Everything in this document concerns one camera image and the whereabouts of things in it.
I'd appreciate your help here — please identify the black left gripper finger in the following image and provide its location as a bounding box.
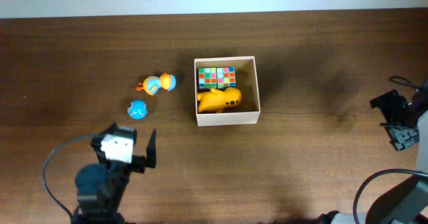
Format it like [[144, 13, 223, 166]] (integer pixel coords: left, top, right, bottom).
[[96, 122, 117, 140], [146, 129, 156, 169]]

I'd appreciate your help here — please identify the yellow dog toy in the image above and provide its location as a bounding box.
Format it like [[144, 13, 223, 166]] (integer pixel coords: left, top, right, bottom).
[[197, 87, 242, 113]]

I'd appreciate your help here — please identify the Rubik's cube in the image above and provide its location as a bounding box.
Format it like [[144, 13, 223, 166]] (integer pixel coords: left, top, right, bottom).
[[216, 67, 236, 89], [197, 68, 217, 90]]

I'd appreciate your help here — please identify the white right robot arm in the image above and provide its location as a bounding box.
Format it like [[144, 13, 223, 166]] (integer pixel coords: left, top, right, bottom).
[[316, 76, 427, 224]]

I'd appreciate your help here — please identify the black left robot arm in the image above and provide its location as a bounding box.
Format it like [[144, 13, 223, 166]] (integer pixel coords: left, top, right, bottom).
[[72, 123, 156, 224]]

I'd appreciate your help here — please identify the blue ball toy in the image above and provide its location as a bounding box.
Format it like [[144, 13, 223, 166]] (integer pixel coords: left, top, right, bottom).
[[127, 100, 148, 120]]

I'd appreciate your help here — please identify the orange blue duck toy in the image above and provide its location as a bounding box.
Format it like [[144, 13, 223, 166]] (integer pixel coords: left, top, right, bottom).
[[135, 73, 177, 96]]

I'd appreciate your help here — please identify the pink cardboard box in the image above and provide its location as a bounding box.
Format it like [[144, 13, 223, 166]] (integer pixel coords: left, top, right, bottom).
[[194, 56, 261, 126]]

